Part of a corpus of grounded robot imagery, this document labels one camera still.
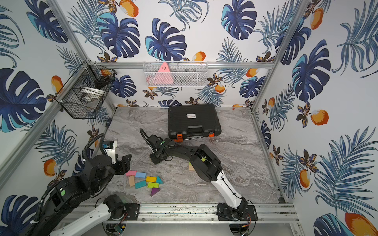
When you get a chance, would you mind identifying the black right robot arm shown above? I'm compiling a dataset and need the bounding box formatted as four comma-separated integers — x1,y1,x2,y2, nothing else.
146,137,248,221

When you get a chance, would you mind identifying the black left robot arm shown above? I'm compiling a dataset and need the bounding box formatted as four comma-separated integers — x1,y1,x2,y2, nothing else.
23,154,132,236

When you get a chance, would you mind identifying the natural wood slanted block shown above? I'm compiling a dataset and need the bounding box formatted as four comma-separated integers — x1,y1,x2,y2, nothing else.
128,176,135,187

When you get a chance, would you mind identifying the light blue rectangular block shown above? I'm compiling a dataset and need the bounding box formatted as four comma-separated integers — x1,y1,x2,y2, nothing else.
135,172,147,179

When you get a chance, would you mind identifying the teal rectangular block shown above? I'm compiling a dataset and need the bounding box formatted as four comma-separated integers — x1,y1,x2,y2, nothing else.
135,181,147,189

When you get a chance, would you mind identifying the yellow square block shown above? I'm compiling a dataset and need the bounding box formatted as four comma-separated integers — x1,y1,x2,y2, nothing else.
146,176,157,183

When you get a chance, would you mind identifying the teal small triangle block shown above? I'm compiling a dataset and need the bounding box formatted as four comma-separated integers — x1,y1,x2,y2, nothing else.
156,176,163,184

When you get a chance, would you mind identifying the lime green lower block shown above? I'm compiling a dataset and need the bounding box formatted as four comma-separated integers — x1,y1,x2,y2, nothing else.
147,182,159,189

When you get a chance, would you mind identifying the purple triangle block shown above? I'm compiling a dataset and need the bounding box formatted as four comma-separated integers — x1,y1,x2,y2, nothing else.
150,188,160,196

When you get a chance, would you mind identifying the black plastic tool case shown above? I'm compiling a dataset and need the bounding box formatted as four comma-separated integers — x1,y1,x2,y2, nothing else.
168,104,221,140

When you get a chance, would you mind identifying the pink triangle card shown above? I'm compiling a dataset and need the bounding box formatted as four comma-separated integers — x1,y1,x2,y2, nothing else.
150,62,174,85

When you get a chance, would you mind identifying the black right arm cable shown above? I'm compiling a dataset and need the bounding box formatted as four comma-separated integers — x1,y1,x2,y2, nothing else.
139,128,153,148

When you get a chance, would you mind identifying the black corner bracket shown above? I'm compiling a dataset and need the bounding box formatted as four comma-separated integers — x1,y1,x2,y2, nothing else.
105,118,112,127

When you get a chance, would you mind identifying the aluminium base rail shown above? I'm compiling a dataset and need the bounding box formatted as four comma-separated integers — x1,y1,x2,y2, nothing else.
100,202,299,224

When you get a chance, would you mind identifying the black wire basket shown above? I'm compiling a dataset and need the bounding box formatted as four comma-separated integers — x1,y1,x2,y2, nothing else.
54,61,117,120

